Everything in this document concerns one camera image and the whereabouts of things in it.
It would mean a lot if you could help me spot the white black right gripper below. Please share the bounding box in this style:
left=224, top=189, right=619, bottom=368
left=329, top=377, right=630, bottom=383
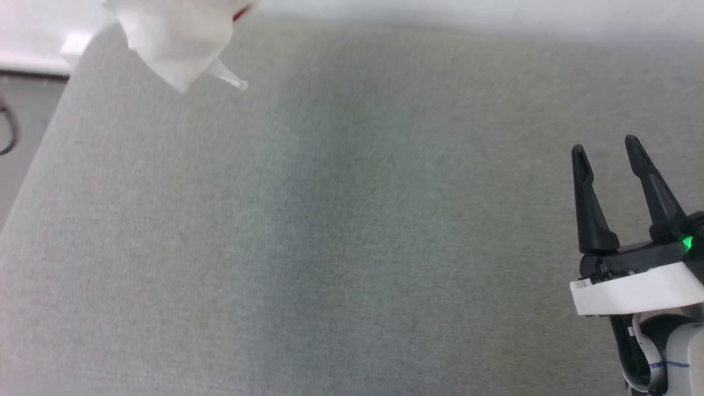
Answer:
left=569, top=135, right=704, bottom=317

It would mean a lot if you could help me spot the blue white Lakers jersey shirt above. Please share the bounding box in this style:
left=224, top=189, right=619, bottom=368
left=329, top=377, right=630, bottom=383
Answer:
left=102, top=0, right=259, bottom=94

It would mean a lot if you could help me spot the black floor cable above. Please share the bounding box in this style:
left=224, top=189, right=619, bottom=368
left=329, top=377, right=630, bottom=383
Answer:
left=0, top=93, right=19, bottom=157

